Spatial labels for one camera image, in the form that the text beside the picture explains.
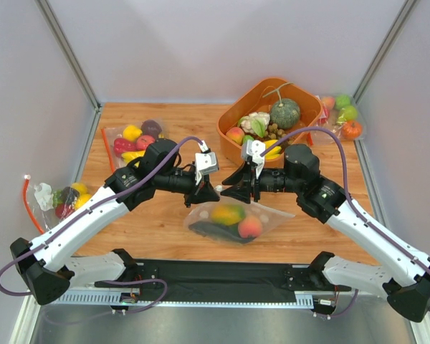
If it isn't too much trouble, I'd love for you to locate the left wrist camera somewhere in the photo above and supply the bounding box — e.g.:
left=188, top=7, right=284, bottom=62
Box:
left=195, top=152, right=219, bottom=183

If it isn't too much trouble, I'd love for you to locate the aluminium rail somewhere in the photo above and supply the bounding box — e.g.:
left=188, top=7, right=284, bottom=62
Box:
left=27, top=279, right=422, bottom=312

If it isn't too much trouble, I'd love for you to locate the fake peach in basin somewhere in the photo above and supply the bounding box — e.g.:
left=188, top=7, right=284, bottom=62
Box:
left=226, top=127, right=245, bottom=145

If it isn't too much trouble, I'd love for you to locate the fake cauliflower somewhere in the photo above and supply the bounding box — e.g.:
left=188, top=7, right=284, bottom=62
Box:
left=237, top=112, right=270, bottom=138

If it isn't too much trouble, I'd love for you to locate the fake yellow pepper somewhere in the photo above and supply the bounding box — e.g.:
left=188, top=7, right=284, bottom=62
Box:
left=122, top=125, right=143, bottom=142

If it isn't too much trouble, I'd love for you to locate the fake purple plum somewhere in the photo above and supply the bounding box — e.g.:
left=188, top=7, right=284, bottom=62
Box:
left=140, top=120, right=163, bottom=139

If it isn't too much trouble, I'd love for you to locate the fake green pumpkin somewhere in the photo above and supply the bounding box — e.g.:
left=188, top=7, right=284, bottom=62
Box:
left=269, top=98, right=301, bottom=130

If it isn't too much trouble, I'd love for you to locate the fake longan cluster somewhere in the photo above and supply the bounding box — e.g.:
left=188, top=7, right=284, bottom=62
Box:
left=265, top=123, right=290, bottom=140

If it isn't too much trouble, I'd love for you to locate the fake small orange pumpkin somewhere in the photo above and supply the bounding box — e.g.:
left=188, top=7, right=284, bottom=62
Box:
left=341, top=120, right=363, bottom=140

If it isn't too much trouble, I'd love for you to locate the fake pink peach back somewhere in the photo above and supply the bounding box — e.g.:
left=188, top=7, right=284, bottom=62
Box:
left=321, top=96, right=335, bottom=110

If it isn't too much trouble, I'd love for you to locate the fake peach in bag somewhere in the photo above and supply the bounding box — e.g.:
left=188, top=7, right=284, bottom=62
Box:
left=237, top=215, right=263, bottom=239

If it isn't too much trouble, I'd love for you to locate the fake mango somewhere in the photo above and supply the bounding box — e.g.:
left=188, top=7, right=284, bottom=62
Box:
left=210, top=204, right=246, bottom=226

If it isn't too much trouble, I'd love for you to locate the fake banana bunch in basin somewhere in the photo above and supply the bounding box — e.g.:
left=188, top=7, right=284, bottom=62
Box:
left=264, top=140, right=282, bottom=161

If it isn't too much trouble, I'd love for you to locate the orange plastic basin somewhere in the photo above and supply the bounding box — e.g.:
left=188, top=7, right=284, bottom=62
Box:
left=216, top=77, right=323, bottom=166

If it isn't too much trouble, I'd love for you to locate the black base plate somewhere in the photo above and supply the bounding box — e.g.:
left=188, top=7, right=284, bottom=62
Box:
left=92, top=257, right=352, bottom=305

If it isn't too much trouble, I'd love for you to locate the fake red apple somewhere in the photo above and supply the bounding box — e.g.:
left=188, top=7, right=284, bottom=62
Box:
left=135, top=135, right=156, bottom=151

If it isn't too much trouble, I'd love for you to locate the fake green bumpy fruit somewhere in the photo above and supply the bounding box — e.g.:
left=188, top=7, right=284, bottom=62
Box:
left=334, top=94, right=351, bottom=110

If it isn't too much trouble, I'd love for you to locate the fake green apple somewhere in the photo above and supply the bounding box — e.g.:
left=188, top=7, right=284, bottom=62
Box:
left=338, top=105, right=358, bottom=123

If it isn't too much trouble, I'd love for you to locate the polka dot zip bag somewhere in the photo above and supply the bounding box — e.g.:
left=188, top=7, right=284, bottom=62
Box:
left=183, top=196, right=295, bottom=244

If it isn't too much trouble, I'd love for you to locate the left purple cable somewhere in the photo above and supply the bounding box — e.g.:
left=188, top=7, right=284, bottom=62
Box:
left=0, top=135, right=212, bottom=297

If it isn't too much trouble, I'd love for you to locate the fake banana bunch in bag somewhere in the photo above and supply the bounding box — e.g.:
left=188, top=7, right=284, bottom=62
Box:
left=121, top=150, right=145, bottom=166

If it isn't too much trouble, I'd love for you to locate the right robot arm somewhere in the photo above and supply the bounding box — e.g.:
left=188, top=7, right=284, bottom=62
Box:
left=222, top=141, right=430, bottom=323

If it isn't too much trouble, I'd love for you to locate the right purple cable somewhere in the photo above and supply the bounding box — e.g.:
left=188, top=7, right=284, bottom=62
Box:
left=259, top=127, right=430, bottom=320

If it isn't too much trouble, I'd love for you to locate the zip bag with pumpkin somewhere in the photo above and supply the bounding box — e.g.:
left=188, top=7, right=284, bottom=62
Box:
left=312, top=93, right=367, bottom=141

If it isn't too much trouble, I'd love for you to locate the purple cable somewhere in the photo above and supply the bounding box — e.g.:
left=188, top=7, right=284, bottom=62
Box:
left=0, top=135, right=212, bottom=297
left=259, top=127, right=430, bottom=320

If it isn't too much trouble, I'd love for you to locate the fake red pepper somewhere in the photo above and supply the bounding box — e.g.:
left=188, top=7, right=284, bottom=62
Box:
left=113, top=138, right=136, bottom=157

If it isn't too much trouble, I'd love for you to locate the zip bag with bananas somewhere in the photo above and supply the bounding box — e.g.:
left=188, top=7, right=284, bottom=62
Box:
left=101, top=119, right=168, bottom=172

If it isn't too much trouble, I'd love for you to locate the zip bag at left edge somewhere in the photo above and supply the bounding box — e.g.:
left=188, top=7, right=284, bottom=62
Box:
left=21, top=174, right=95, bottom=234

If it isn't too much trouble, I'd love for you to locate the fake green cucumber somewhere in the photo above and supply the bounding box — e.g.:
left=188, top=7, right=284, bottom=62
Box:
left=242, top=135, right=254, bottom=144

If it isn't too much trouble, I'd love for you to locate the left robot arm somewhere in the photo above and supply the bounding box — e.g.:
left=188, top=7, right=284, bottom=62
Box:
left=10, top=139, right=219, bottom=305

